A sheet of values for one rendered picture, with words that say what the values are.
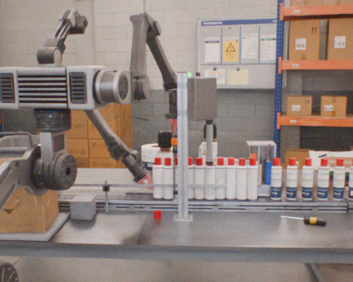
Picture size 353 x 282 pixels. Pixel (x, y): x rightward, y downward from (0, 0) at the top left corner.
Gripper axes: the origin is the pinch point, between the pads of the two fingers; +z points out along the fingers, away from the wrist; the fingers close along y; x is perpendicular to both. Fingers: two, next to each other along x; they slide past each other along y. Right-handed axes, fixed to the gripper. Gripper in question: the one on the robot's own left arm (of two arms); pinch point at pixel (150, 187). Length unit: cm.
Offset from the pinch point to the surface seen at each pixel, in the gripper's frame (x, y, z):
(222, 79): -66, 433, 2
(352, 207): -71, -6, 65
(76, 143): 133, 331, -56
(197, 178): -21.5, -2.3, 9.9
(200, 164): -26.9, -1.4, 5.4
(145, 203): 5.7, -5.2, 3.9
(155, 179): -5.0, -1.7, -2.0
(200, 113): -43.1, -14.6, -14.9
